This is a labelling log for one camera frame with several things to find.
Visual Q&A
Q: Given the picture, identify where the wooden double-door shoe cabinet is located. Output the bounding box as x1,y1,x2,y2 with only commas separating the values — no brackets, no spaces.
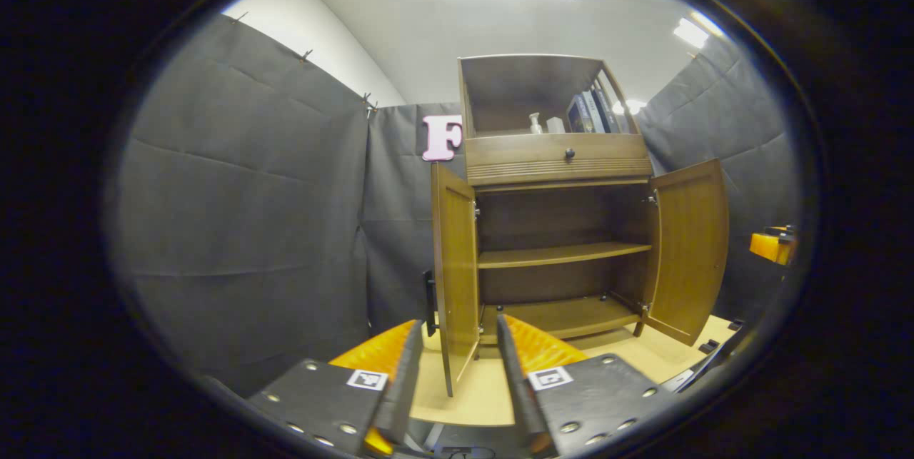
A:
457,54,658,345

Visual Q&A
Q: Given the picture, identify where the black backdrop cloth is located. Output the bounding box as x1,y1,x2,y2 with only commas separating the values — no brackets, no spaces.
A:
107,13,800,395

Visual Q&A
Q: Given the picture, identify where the grey book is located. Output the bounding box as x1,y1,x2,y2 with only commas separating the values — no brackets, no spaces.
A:
580,90,608,133

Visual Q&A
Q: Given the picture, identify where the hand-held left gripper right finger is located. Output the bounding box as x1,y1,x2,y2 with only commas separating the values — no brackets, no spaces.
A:
496,313,676,458

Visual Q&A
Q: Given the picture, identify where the wooden cabinet drawer with knob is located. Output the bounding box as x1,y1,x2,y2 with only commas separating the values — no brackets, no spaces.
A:
464,133,653,185

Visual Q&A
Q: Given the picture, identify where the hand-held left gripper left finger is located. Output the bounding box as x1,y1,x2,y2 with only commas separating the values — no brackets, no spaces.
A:
246,320,423,456

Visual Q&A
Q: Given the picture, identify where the dark blue book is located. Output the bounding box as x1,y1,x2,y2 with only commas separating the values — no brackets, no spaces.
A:
591,86,622,133
566,94,593,133

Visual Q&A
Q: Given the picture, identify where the wooden shoe cabinet door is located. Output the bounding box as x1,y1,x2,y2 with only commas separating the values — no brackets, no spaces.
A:
424,161,481,398
634,158,730,347

